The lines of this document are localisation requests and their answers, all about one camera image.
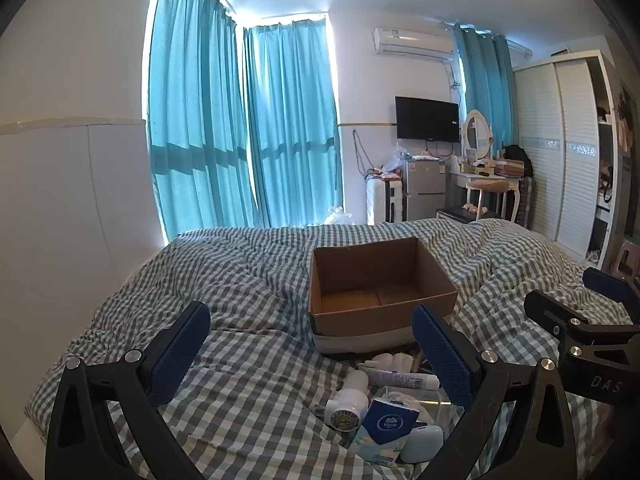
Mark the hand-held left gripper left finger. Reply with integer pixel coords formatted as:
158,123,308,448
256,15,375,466
45,301,213,480

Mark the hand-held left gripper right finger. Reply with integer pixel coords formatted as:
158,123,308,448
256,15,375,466
411,304,596,480

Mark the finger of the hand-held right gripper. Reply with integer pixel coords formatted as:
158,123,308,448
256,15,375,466
582,267,636,323
523,289,593,356

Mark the white squeeze tube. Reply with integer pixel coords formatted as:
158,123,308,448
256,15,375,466
357,365,441,391

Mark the clear plastic container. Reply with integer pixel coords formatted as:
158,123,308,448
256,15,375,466
372,385,466,441

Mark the white soft toy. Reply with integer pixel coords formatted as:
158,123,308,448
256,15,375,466
367,351,423,373

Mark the blue tissue packet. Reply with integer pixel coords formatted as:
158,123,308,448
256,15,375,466
350,395,421,466

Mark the brown cardboard box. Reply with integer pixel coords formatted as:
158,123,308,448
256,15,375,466
307,236,460,358

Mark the white plastic bottle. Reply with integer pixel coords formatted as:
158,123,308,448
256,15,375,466
325,369,373,431

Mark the grey checked blanket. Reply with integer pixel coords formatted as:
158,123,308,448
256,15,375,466
25,217,636,480

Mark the white rounded power bank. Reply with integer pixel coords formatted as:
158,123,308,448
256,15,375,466
400,425,446,463

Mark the dark suitcase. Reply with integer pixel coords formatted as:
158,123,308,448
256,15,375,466
520,176,536,228

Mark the dark bench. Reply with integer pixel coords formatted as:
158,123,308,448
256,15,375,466
436,207,501,223

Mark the white wooden chair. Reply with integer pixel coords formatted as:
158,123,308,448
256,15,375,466
465,180,511,218

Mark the white dressing table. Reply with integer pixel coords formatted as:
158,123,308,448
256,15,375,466
449,162,523,223

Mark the white sliding-door wardrobe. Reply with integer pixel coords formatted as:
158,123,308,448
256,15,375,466
512,50,623,266

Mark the black bag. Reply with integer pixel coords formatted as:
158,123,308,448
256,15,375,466
502,144,533,177

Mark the small grey fridge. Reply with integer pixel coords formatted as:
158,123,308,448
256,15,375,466
400,157,447,222

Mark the white suitcase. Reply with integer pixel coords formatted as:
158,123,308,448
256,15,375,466
366,176,405,225

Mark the clear plastic bag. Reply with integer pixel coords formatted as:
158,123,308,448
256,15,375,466
324,205,356,226

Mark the white oval mirror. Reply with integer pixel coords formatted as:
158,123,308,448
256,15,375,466
462,110,493,161

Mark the crumpled plastic bag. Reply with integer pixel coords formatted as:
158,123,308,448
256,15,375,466
382,142,413,176

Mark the narrow teal curtain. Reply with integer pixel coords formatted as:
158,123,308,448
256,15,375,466
452,25,516,221

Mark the wide teal curtain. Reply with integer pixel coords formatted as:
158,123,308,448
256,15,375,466
146,0,261,246

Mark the white air conditioner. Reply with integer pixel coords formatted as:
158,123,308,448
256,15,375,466
371,26,456,60

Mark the black wall television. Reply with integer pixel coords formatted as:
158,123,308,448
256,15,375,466
395,96,461,144

